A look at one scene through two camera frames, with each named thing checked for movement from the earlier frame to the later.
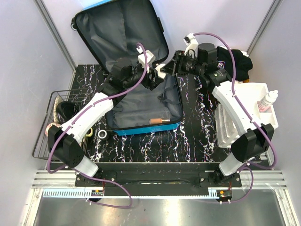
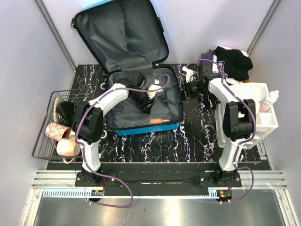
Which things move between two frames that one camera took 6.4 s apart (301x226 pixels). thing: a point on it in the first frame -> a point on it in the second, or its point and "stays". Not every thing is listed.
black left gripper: [155, 80] -> [146, 108]
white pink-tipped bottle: [267, 100] stays
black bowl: [65, 109] stays
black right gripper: [177, 64] -> [184, 96]
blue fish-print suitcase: [114, 29] stays
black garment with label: [242, 64] stays
